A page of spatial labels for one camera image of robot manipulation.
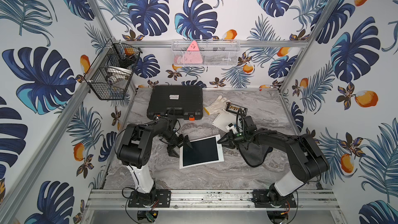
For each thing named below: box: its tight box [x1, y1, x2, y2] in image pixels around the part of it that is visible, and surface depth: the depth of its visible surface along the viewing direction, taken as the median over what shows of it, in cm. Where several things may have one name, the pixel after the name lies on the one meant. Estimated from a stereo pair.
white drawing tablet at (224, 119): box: [211, 108, 238, 133], surface depth 105 cm
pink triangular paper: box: [183, 40, 204, 64], surface depth 92 cm
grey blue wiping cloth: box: [238, 141, 274, 168], surface depth 88 cm
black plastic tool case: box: [146, 84, 204, 121], surface depth 107 cm
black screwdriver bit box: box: [225, 101, 249, 117], surface depth 110 cm
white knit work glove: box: [203, 95, 232, 116], surface depth 112 cm
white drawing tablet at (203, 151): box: [179, 134, 224, 170], surface depth 88 cm
